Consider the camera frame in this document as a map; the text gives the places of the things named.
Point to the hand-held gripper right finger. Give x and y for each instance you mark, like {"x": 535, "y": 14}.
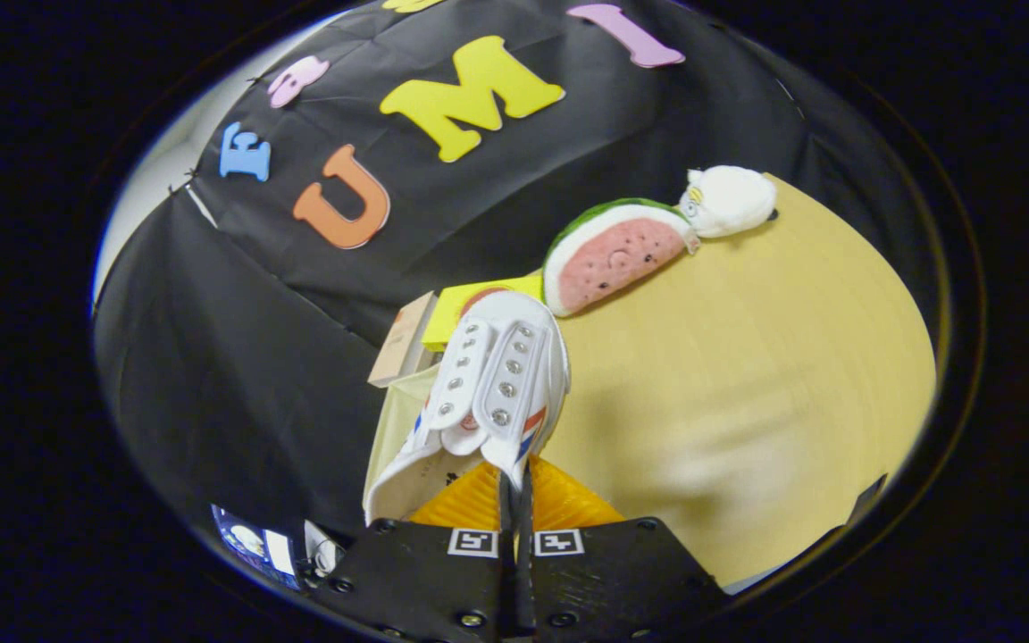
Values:
{"x": 608, "y": 580}

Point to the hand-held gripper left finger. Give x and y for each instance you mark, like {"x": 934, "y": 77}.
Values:
{"x": 425, "y": 580}

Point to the cream fabric storage box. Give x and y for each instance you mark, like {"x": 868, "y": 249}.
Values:
{"x": 394, "y": 420}

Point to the white canvas shoe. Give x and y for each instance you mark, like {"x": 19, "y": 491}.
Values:
{"x": 501, "y": 366}

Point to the beige book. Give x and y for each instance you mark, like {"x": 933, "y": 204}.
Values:
{"x": 403, "y": 339}

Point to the yellow book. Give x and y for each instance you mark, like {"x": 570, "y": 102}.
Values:
{"x": 450, "y": 311}

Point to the black backdrop cloth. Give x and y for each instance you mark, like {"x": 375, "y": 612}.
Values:
{"x": 238, "y": 357}

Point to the watermelon slice plush toy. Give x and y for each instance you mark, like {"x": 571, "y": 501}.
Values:
{"x": 617, "y": 257}

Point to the white plush toy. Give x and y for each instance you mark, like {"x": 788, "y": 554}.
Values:
{"x": 731, "y": 201}

